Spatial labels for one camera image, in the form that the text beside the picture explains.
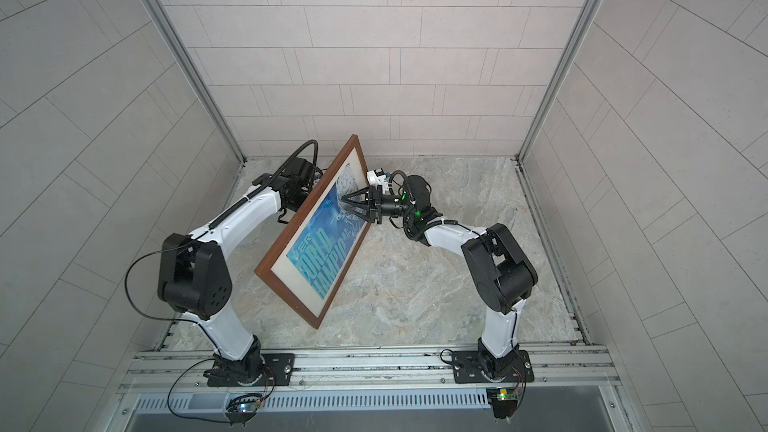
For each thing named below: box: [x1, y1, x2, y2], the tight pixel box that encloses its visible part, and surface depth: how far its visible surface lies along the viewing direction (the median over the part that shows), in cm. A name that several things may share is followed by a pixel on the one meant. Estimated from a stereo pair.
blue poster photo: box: [286, 162, 366, 300], surface depth 75 cm
